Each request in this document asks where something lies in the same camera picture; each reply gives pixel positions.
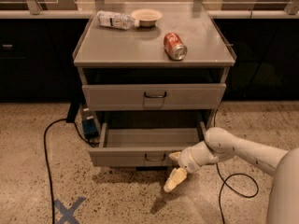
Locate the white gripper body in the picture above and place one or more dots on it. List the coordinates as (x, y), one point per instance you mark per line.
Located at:
(187, 160)

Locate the grey drawer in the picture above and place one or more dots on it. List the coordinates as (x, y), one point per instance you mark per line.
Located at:
(153, 96)
(143, 147)

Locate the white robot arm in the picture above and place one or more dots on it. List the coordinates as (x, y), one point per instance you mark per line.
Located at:
(220, 145)

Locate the grey metal drawer cabinet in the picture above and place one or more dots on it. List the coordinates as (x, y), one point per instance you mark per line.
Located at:
(107, 56)

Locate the blue power box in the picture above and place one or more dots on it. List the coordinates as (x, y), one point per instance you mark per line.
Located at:
(88, 122)

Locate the red soda can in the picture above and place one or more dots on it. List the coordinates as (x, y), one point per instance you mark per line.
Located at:
(174, 47)

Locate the blue tape cross mark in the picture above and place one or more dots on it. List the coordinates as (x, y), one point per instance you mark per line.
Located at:
(68, 213)

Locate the beige paper bowl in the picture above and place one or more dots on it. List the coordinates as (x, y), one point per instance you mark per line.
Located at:
(147, 17)

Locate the clear plastic water bottle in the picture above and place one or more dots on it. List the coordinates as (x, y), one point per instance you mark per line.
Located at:
(116, 20)

